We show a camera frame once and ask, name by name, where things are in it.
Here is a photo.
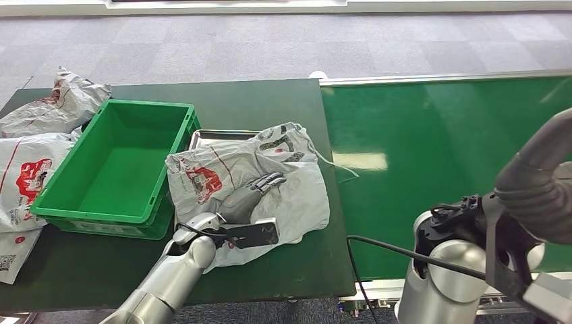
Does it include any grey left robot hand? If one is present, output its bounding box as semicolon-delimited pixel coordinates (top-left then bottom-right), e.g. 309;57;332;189
217;171;287;225

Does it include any grey plastic mailer package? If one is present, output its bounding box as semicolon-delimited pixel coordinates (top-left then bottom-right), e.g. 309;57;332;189
165;121;361;273

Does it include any crumpled grey mailer package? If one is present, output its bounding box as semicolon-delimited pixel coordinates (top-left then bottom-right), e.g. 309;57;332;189
0;67;113;140

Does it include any green plastic crate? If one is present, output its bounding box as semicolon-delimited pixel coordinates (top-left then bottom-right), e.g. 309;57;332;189
30;99;202;241

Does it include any white mailer with red print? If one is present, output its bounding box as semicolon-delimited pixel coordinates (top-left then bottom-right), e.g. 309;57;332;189
0;132;84;234

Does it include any small white QR code mailer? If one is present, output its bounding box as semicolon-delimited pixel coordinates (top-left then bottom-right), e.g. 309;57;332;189
0;227;45;286

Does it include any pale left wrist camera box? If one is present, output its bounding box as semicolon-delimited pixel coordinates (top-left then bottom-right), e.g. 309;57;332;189
222;217;281;250

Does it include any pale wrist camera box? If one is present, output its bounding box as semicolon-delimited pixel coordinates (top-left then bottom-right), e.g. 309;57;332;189
523;273;572;324
222;217;281;250

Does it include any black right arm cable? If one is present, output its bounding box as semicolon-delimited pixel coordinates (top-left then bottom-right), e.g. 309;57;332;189
346;236;488;324

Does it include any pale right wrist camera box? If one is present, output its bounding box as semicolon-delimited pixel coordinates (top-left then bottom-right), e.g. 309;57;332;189
523;273;572;324

